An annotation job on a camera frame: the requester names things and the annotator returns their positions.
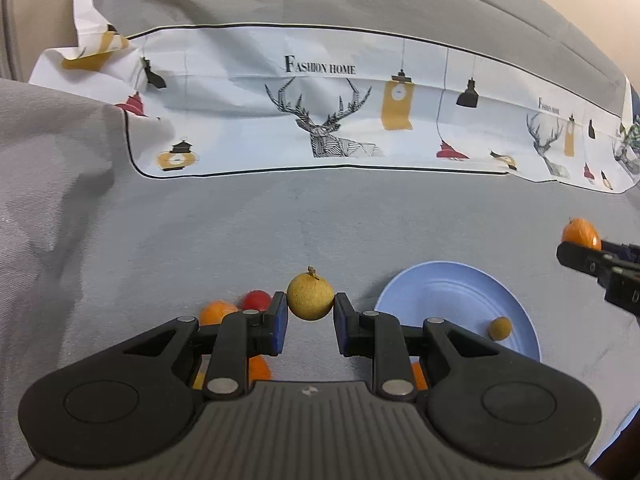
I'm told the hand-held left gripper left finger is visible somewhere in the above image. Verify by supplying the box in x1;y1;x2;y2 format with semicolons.
120;292;290;401

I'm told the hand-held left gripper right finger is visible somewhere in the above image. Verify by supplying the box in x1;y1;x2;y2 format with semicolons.
334;292;501;401

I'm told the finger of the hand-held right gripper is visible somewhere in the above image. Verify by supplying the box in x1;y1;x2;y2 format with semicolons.
556;241;621;281
600;240;640;261

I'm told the orange tangerine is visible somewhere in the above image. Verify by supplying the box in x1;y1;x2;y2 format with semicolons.
410;360;430;392
248;355;273;381
561;217;602;252
198;300;240;326

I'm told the longan with stem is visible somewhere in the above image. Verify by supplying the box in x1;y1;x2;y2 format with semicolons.
286;266;335;321

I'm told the small brown longan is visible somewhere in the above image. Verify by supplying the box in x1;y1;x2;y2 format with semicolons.
488;316;513;341

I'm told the blue plate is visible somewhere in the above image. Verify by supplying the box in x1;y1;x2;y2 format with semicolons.
374;260;542;363

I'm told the red cherry tomato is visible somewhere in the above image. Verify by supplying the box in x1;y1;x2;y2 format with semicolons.
241;290;273;312

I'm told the white printed deer cloth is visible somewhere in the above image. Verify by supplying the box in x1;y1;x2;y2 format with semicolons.
27;0;640;196

